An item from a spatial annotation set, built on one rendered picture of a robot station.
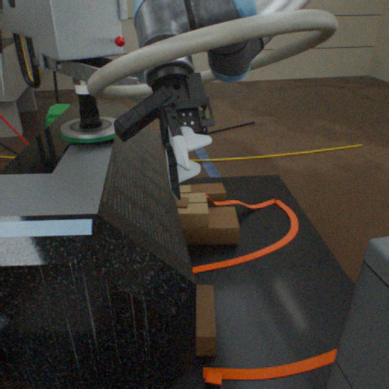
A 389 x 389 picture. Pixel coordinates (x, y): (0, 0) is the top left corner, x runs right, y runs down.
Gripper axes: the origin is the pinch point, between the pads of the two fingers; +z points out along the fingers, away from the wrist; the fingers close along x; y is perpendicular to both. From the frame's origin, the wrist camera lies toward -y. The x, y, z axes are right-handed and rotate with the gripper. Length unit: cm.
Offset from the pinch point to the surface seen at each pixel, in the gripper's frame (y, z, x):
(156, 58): -1.3, -16.1, -11.1
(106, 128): -12, -46, 65
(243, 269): 47, 7, 144
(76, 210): -21.5, -9.5, 37.2
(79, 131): -22, -45, 64
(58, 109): -51, -139, 202
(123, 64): -5.9, -17.8, -8.1
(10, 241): -38, -5, 38
